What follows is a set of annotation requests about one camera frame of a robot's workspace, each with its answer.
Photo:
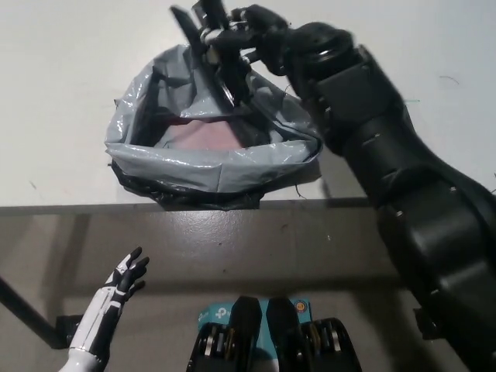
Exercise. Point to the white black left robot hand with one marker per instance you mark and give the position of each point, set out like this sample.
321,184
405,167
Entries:
112,298

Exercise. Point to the black table foot bracket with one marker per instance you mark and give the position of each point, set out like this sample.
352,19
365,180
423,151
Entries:
423,325

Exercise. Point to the pink item inside bag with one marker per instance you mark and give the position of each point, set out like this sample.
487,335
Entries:
201,135

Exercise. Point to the grey plastic bag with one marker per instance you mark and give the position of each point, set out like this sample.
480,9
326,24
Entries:
186,170

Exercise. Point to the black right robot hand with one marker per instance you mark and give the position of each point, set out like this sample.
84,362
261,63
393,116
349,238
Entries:
271,42

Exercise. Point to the black table leg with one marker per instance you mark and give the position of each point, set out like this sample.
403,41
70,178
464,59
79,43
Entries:
31,314

